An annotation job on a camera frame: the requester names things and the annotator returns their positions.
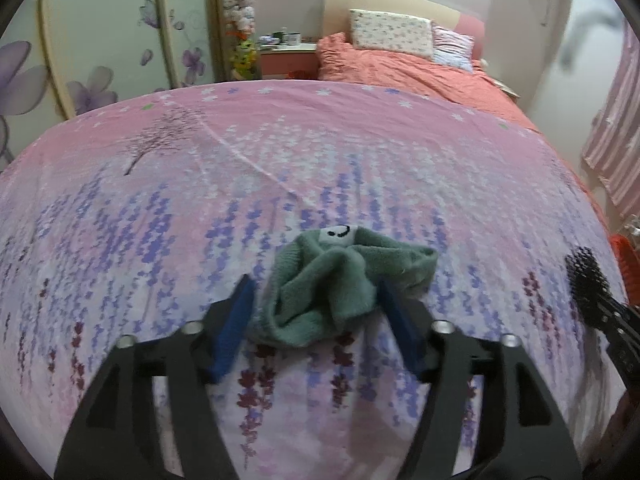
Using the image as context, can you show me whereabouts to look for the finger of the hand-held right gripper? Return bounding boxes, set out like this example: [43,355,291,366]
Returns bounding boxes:
[582,295,640,391]

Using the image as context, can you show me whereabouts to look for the pink striped curtain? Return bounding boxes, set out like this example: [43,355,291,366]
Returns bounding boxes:
[580,20,640,221]

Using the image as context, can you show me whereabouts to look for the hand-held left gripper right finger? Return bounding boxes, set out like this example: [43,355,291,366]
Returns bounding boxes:
[377,276,583,480]

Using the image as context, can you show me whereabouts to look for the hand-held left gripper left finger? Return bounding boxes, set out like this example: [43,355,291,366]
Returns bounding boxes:
[54,274,258,480]

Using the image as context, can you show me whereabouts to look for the pink and white nightstand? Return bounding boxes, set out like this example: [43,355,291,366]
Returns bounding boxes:
[257,42,321,81]

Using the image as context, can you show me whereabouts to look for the orange plastic laundry basket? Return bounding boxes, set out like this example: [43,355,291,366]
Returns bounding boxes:
[611,232,640,306]

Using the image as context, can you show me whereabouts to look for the white floral pillow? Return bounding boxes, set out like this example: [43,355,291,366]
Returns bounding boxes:
[349,9,435,61]

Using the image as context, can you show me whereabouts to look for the plush toy column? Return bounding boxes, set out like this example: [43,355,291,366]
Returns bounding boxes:
[221,0,262,81]

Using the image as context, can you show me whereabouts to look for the wardrobe with flower doors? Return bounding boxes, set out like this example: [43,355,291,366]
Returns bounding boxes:
[0,0,223,171]

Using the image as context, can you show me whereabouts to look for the small cream nightstand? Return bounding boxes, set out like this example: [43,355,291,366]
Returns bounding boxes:
[492,77,521,101]

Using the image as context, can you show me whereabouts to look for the pink striped pillow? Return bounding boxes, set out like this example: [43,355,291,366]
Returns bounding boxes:
[431,25,475,72]

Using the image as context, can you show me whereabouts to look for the orange duvet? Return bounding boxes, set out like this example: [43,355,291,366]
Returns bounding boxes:
[316,32,538,133]

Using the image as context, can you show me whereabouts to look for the green sock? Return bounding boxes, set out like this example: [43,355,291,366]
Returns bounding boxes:
[250,224,440,348]

